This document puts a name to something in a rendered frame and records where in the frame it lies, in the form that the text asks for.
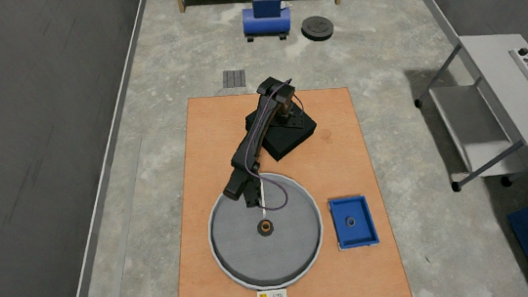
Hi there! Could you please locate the blue open box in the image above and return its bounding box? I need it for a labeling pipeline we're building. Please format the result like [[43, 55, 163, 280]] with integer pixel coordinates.
[[330, 195, 379, 249]]

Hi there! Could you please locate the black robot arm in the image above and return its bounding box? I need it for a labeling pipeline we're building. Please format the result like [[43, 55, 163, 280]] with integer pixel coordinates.
[[222, 76, 304, 208]]

